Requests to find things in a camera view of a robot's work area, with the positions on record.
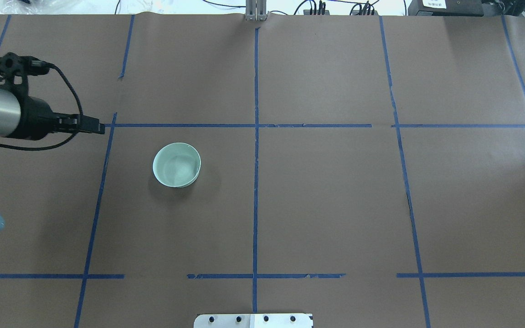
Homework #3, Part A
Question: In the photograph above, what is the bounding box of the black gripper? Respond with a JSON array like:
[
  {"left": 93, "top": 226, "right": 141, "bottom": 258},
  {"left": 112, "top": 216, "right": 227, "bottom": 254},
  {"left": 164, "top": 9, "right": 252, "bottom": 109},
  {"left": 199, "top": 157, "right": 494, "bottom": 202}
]
[{"left": 16, "top": 96, "right": 105, "bottom": 141}]

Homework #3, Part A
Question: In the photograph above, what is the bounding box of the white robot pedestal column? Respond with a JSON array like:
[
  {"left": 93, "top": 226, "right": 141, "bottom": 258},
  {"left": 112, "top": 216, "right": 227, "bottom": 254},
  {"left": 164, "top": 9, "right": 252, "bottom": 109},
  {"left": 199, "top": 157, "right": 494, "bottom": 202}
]
[{"left": 193, "top": 313, "right": 314, "bottom": 328}]

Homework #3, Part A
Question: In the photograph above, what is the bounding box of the black device with label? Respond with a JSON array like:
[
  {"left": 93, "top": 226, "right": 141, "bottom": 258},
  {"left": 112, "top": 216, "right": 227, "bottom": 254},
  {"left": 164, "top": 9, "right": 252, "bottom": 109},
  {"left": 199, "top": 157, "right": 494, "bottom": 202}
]
[{"left": 407, "top": 0, "right": 484, "bottom": 17}]

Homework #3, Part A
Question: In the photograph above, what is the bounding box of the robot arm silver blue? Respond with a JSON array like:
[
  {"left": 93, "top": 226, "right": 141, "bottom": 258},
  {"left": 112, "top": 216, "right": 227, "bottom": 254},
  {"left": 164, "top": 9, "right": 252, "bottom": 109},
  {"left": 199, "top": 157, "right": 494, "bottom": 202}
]
[{"left": 0, "top": 87, "right": 105, "bottom": 231}]

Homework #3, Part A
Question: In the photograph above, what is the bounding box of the aluminium frame post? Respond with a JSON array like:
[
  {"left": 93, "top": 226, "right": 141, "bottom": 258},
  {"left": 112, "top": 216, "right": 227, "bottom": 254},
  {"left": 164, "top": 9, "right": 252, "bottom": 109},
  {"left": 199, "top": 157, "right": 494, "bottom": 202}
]
[{"left": 245, "top": 0, "right": 268, "bottom": 21}]

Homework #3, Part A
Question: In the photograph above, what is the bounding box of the mint green bowl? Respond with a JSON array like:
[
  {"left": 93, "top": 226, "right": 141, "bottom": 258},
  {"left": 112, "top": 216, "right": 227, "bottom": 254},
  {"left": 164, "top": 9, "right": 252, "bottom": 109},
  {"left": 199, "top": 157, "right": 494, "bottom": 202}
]
[{"left": 152, "top": 143, "right": 202, "bottom": 188}]

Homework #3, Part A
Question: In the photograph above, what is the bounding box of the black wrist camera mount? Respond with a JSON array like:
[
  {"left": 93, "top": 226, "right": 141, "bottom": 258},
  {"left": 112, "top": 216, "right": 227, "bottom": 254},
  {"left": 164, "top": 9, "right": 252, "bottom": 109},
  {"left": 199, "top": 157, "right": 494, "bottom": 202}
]
[{"left": 0, "top": 52, "right": 56, "bottom": 101}]

